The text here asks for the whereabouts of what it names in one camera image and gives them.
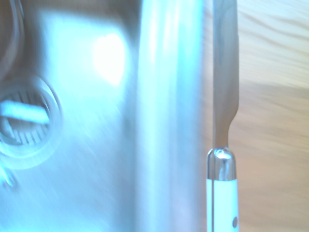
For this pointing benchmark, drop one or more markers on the brown wooden bowl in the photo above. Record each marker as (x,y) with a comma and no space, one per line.
(7,36)

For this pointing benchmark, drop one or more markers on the metal drain strainer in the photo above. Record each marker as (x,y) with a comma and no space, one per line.
(32,139)

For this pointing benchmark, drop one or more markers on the stainless steel sink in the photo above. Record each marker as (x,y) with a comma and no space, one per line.
(101,149)

